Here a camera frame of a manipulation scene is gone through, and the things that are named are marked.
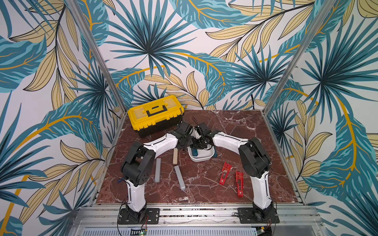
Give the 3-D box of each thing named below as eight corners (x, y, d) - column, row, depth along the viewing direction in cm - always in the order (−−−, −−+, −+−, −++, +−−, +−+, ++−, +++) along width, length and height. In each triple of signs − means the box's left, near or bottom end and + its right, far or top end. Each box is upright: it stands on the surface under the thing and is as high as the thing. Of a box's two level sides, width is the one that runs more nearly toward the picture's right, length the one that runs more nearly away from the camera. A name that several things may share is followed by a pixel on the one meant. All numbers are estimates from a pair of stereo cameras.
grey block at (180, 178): (181, 191, 83) (181, 189, 81) (174, 168, 91) (174, 166, 89) (185, 189, 84) (185, 187, 81) (178, 167, 92) (178, 165, 89)
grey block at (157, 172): (155, 182, 86) (154, 180, 83) (157, 160, 95) (156, 158, 92) (159, 182, 86) (158, 180, 83) (161, 160, 95) (160, 158, 92)
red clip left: (217, 183, 86) (218, 182, 84) (224, 163, 94) (224, 161, 92) (225, 186, 85) (226, 185, 83) (231, 165, 93) (232, 164, 91)
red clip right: (236, 196, 82) (238, 195, 80) (235, 171, 91) (236, 170, 89) (244, 197, 82) (245, 196, 80) (241, 172, 91) (242, 171, 89)
